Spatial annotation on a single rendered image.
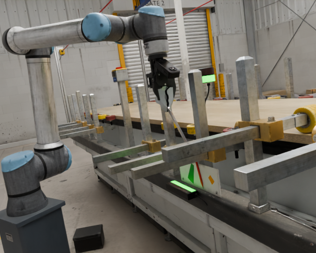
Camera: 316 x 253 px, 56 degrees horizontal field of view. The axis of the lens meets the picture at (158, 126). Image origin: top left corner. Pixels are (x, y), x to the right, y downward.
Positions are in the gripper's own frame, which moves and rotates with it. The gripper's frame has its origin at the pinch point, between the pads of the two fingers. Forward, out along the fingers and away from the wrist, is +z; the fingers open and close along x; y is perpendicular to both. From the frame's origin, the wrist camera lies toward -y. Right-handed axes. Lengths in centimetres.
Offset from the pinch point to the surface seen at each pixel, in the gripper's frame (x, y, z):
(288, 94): -115, 43, 10
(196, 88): -6.8, -10.6, -6.1
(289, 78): -115, 42, -1
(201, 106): -8.0, -10.6, 0.3
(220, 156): -7.9, -17.9, 17.5
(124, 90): -8, 65, -8
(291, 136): -23.0, -34.5, 12.1
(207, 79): -11.1, -11.4, -8.8
